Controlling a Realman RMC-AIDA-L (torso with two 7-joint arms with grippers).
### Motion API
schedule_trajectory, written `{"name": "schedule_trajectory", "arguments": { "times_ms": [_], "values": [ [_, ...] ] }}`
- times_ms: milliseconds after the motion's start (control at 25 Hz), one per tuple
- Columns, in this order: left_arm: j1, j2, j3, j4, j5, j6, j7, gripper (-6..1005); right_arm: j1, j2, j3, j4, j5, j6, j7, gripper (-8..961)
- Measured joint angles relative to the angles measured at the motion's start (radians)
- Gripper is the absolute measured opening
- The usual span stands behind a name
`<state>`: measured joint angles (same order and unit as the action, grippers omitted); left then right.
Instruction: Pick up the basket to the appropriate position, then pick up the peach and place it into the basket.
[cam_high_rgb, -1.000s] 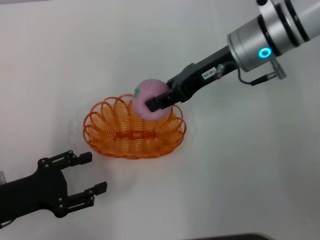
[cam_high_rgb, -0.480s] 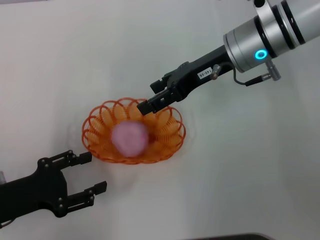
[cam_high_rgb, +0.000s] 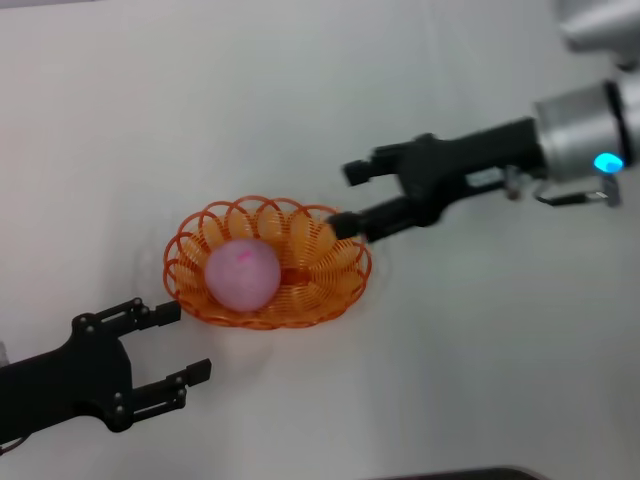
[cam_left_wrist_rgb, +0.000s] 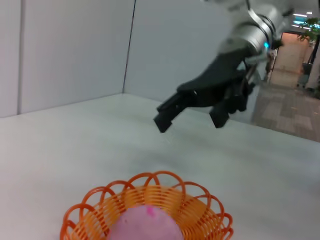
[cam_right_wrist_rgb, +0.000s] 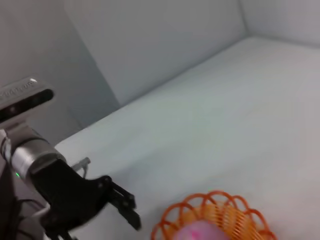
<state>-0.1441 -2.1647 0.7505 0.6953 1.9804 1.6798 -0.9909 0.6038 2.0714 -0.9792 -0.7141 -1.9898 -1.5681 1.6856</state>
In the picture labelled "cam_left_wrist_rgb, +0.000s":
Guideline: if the orange plastic wire basket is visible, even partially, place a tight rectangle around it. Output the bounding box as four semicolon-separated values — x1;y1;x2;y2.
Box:
59;170;234;240

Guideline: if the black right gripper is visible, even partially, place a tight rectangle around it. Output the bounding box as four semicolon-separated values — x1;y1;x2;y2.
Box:
153;48;255;134

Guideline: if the green potted plant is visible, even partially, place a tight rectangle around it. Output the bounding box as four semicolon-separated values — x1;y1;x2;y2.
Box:
298;17;320;42

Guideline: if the pink toy peach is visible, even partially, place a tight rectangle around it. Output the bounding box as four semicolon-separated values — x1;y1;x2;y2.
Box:
107;205;185;240

